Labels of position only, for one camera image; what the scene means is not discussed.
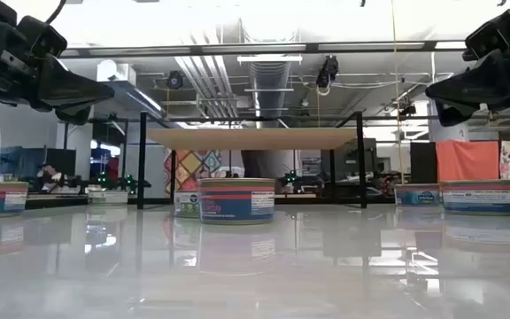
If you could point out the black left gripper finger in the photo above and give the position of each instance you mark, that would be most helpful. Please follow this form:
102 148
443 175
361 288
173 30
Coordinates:
75 116
73 91

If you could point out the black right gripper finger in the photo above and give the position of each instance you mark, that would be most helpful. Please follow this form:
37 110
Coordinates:
456 116
476 88

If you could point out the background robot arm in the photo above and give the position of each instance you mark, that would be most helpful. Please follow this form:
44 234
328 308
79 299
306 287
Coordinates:
297 179
115 181

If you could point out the wooden shelf with black legs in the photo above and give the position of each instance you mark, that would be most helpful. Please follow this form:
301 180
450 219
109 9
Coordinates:
252 138

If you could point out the white round column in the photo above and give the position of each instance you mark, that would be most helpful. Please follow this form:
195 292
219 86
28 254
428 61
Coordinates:
447 128

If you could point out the white ceiling unit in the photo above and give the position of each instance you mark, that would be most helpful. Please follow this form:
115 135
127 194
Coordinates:
113 71

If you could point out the orange red cloth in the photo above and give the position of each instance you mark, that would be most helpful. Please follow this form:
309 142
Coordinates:
467 160

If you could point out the dark monitor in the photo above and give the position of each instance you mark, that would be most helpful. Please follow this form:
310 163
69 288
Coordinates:
60 161

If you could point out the black cabinet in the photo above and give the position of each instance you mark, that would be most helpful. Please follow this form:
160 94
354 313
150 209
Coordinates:
423 161

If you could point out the colourful poster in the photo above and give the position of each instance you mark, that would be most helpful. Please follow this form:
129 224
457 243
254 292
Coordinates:
507 159

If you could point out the blue panel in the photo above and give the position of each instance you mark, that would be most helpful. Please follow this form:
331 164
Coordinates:
16 161

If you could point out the black round ceiling device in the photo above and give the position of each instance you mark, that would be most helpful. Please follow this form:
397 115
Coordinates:
174 80

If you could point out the colourful patchwork quilt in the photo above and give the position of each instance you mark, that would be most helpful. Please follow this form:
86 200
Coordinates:
191 166

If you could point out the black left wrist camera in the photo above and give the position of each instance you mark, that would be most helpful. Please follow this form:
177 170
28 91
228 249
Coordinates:
42 37

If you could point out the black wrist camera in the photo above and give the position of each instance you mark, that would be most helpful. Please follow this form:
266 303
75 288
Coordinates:
487 40
42 37

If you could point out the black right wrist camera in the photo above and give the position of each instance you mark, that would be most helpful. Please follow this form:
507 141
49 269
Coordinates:
487 40

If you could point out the black overhead camera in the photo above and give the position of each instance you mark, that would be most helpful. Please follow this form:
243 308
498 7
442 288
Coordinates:
328 71

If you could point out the silver corrugated duct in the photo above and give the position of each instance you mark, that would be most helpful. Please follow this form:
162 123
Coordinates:
269 88

